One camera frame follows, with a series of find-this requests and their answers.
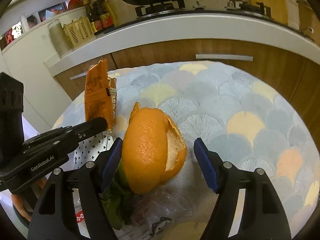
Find green leafy vegetable scrap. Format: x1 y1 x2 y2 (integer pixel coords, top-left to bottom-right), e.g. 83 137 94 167
100 159 141 230

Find orange snack bag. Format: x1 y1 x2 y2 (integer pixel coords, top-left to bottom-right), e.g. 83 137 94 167
84 59 117 131

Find orange peel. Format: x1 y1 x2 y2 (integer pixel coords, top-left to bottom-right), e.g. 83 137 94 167
121 102 187 194

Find clear printed plastic bag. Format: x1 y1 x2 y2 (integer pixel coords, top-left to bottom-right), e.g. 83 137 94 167
114 187 193 239

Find white dotted paper wrapper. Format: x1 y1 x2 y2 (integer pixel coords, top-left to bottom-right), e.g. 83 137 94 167
73 131 114 169

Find wooden kitchen cabinets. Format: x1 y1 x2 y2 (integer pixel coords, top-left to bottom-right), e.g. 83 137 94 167
54 39 319 145

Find person's left hand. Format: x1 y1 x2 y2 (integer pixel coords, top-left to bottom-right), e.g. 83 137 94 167
11 177 47 226

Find scallop pattern tablecloth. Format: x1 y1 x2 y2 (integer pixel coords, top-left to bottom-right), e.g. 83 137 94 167
51 60 320 240

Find grey cylindrical canister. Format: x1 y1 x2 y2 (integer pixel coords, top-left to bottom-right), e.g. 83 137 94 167
48 20 72 58

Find yellow plastic basket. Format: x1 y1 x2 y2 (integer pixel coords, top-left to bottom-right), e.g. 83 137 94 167
63 17 95 49

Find dark sauce bottle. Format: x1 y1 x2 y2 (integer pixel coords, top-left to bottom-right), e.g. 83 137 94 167
93 0 114 31
83 0 103 36

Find black gas stove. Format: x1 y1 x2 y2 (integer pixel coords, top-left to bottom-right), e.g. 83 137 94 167
104 0 314 39

